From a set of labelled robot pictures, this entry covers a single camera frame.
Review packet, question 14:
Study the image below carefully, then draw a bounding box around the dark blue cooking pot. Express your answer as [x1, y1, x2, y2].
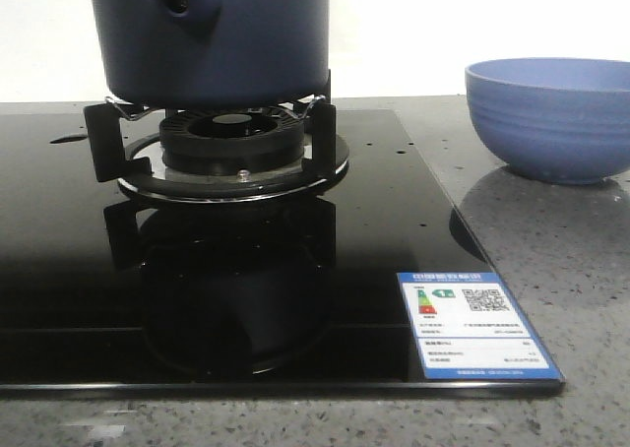
[92, 0, 329, 109]

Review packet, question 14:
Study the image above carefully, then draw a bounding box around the black round gas burner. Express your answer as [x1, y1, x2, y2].
[159, 110, 304, 175]

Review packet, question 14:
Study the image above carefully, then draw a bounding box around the black metal pot support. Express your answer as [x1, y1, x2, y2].
[84, 86, 349, 205]

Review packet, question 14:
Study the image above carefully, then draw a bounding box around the black glass gas cooktop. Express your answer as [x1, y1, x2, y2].
[1, 110, 565, 398]

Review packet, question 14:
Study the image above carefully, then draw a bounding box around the blue energy label sticker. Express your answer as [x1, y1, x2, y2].
[397, 272, 563, 381]

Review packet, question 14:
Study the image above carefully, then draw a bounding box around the light blue ribbed bowl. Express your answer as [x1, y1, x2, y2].
[465, 58, 629, 184]

